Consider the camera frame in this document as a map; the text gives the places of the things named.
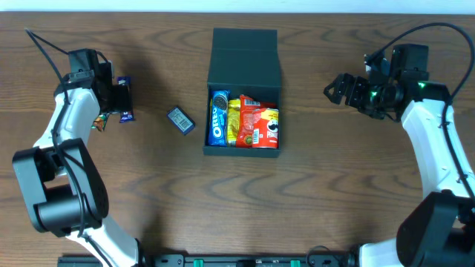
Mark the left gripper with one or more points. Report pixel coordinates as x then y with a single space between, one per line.
122 98

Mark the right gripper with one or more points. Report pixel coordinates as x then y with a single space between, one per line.
358 93

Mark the KitKat chocolate bar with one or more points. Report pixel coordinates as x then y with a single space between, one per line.
100 122

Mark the purple Dairy Milk bar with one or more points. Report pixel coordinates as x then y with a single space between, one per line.
126 114

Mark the red Pringles can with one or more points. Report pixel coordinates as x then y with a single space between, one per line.
265 128

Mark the red snack bag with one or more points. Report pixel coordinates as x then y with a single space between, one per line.
247 106

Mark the black gift box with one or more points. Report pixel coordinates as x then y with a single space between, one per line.
243 61

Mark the small dark blue packet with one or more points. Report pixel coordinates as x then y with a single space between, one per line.
181 120

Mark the yellow snack bag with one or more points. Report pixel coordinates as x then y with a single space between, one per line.
233 121

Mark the blue Oreo cookie pack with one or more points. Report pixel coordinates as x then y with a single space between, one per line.
218 118

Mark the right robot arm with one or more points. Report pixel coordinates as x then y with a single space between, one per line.
440 231

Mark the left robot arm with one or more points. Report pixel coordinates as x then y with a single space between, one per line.
61 186

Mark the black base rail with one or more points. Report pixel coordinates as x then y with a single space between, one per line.
317 260

